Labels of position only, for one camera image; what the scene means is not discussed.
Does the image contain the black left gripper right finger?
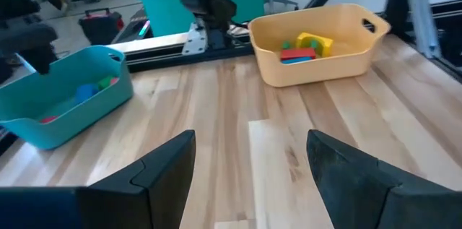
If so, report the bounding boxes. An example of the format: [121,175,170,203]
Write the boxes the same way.
[305,129,462,229]

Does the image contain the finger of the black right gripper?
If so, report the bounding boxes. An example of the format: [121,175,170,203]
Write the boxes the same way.
[17,43,59,76]

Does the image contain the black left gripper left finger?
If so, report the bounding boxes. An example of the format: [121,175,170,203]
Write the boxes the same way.
[0,129,197,229]

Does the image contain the small blue cube block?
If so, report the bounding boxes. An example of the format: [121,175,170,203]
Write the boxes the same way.
[73,83,101,106]

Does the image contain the small green block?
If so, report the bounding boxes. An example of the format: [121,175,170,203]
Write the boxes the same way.
[97,75,114,91]

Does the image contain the blue rectangular block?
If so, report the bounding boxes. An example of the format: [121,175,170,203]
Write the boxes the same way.
[280,56,314,66]

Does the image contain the red rectangular block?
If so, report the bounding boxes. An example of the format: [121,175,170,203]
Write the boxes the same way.
[279,48,318,61]

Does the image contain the yellow arch block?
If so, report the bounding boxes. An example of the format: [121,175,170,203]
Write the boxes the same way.
[295,32,334,59]

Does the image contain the green rectangular block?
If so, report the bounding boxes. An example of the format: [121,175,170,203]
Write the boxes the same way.
[281,39,321,51]

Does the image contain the black computer case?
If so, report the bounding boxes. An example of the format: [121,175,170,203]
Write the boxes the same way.
[77,7,126,46]

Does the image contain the teal plastic bin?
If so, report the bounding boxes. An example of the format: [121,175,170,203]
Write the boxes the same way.
[0,45,135,151]

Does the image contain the green panel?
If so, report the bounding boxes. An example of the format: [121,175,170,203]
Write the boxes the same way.
[138,0,266,38]

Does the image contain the yellow plastic bin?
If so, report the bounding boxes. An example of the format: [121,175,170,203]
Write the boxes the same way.
[248,3,392,88]

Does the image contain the silver aluminium strut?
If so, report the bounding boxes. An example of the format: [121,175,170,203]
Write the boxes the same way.
[409,0,443,59]

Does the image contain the silver corner bracket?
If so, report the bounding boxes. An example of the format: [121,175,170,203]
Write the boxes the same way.
[181,22,209,56]

